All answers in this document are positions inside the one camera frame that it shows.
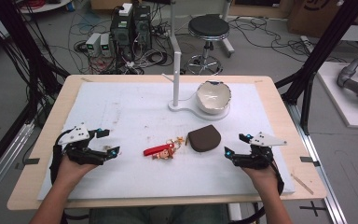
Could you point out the light wooden table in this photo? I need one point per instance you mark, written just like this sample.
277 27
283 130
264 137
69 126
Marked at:
293 105

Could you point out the black round stool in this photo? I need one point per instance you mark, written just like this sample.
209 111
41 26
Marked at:
209 27

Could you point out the aluminium rail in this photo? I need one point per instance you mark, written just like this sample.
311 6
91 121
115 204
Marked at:
3 161
323 174

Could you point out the grey power supply unit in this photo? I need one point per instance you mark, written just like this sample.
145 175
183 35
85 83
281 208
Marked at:
93 45
105 45

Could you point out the round white table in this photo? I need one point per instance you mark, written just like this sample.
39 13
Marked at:
48 6

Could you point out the white foam mat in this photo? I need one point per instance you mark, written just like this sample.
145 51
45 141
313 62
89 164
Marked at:
136 105

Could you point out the thin wooden stick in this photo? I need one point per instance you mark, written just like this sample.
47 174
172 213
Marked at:
303 184

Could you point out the black tape cross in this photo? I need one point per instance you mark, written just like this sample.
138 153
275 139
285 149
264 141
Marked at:
313 207

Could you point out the white platform board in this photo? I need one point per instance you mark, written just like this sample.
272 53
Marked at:
338 99

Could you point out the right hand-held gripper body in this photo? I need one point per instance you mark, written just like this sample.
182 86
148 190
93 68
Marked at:
258 157

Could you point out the person's right hand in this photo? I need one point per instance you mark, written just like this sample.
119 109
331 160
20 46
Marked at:
262 179

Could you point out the black metal frame strut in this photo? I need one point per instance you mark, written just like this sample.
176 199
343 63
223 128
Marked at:
320 53
28 56

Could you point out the white power strip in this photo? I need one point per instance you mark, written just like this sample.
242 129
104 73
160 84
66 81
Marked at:
307 43

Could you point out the person's legs in jeans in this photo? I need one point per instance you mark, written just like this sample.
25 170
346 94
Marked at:
155 216

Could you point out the white ceramic bowl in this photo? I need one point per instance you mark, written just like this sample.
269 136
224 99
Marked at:
213 97

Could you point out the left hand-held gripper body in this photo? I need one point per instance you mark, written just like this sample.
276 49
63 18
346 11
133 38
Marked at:
80 152

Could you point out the large cardboard box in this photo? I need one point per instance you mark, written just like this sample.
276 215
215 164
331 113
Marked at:
317 17

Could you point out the black computer tower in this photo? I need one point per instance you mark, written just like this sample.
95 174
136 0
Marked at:
121 35
142 26

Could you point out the white hook stand with base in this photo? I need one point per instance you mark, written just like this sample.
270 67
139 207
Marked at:
176 81

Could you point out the brown coin pouch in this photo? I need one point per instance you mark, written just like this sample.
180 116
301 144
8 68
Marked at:
204 139

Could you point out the white box device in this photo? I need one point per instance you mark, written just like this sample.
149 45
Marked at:
126 9

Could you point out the black tape strip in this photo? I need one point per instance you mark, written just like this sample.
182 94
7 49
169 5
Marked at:
309 160
31 161

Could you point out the person's left hand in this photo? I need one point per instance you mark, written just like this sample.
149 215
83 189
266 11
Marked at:
73 172

